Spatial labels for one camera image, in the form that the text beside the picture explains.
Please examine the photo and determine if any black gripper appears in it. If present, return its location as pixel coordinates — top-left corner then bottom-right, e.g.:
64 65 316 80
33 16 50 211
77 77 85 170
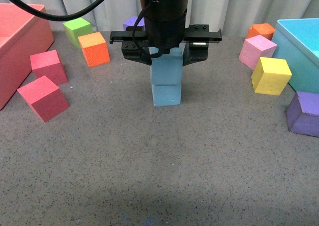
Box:
110 24 222 66

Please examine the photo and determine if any light blue foam block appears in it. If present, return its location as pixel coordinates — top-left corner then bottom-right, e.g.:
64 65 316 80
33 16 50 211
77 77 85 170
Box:
152 84 181 107
150 46 183 85

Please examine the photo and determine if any pink foam block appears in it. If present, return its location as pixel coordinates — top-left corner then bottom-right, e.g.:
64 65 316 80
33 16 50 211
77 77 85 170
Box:
239 35 277 70

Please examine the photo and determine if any purple foam block far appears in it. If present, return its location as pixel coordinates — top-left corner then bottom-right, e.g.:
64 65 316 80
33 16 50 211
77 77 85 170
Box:
123 16 145 31

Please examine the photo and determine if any orange foam block by bin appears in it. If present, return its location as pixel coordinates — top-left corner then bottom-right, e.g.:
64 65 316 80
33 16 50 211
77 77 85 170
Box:
246 23 275 40

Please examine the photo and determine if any yellow foam block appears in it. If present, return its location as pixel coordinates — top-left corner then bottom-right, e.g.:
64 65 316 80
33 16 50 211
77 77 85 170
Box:
251 57 292 96

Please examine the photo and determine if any light blue plastic bin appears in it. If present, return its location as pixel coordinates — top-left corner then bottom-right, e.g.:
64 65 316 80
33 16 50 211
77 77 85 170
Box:
272 18 319 94

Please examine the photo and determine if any orange foam block centre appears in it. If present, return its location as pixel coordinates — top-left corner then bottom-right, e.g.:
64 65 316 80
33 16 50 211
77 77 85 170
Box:
78 32 111 67

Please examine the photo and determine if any green foam block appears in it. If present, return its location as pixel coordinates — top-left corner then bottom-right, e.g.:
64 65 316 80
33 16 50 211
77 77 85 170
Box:
63 17 93 49

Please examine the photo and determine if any purple foam block near bin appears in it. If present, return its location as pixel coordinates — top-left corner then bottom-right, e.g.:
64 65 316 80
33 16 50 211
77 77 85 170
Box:
286 92 319 137

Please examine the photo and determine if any red foam block rear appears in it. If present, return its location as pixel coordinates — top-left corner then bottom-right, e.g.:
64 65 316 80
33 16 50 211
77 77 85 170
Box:
30 50 68 85

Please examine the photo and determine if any red foam block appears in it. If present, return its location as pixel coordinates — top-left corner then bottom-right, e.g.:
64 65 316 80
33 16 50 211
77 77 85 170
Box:
30 50 68 85
17 76 69 122

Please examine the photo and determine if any red foam block front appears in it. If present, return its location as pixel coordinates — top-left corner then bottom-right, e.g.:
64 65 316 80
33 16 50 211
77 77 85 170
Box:
17 76 69 122

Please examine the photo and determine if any salmon pink plastic bin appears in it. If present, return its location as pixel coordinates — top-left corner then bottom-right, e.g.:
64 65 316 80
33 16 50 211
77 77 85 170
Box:
0 3 54 109

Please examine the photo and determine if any black cable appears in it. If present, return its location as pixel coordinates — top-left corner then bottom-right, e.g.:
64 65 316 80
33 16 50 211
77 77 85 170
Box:
0 0 172 60

